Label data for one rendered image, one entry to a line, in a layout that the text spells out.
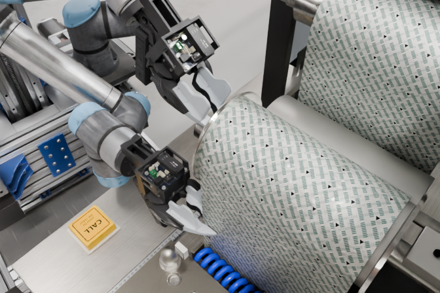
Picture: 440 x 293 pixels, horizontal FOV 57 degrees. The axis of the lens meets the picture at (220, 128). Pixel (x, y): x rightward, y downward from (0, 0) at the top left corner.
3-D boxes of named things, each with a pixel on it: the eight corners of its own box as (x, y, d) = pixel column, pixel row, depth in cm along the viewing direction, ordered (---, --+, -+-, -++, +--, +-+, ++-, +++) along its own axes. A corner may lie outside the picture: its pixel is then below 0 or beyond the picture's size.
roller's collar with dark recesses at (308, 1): (311, 10, 71) (318, -24, 66) (342, 23, 68) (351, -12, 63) (290, 26, 67) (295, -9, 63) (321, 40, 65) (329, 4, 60)
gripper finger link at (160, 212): (175, 232, 64) (141, 199, 68) (177, 237, 65) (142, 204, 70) (197, 213, 67) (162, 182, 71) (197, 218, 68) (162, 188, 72)
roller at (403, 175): (287, 129, 77) (295, 82, 68) (414, 208, 66) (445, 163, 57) (246, 167, 71) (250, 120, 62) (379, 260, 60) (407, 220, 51)
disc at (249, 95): (254, 145, 67) (266, 74, 57) (256, 146, 67) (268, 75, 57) (190, 197, 59) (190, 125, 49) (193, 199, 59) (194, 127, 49)
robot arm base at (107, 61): (65, 62, 138) (57, 38, 130) (105, 45, 144) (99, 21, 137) (87, 85, 130) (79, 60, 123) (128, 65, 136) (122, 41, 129)
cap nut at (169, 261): (170, 247, 70) (168, 235, 67) (185, 261, 68) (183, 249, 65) (154, 262, 68) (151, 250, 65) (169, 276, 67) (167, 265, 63)
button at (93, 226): (97, 209, 90) (94, 203, 88) (116, 228, 87) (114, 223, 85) (70, 230, 87) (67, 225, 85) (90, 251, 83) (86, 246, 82)
